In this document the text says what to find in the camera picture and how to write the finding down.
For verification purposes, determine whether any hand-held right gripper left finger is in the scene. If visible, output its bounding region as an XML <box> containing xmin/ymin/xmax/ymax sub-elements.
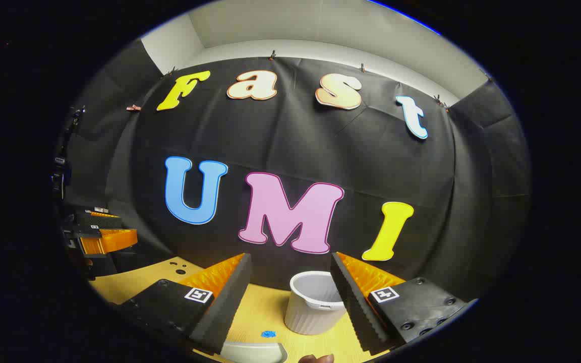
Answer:
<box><xmin>114</xmin><ymin>252</ymin><xmax>253</xmax><ymax>356</ymax></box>

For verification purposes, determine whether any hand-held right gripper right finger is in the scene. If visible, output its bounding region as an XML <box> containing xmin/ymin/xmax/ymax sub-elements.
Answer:
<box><xmin>330</xmin><ymin>251</ymin><xmax>479</xmax><ymax>356</ymax></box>

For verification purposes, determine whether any white ribbed garbage bin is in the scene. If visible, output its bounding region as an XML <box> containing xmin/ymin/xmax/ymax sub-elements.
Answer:
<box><xmin>284</xmin><ymin>271</ymin><xmax>347</xmax><ymax>336</ymax></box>

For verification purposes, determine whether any white plastic dustpan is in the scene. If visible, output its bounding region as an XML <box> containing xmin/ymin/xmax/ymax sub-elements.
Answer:
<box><xmin>220</xmin><ymin>341</ymin><xmax>288</xmax><ymax>363</ymax></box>

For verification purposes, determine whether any wooden desktop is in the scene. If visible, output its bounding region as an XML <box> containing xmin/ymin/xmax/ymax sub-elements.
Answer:
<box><xmin>89</xmin><ymin>256</ymin><xmax>392</xmax><ymax>363</ymax></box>

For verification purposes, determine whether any black backdrop cloth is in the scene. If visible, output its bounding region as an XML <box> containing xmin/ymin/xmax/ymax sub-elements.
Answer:
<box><xmin>53</xmin><ymin>38</ymin><xmax>532</xmax><ymax>303</ymax></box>

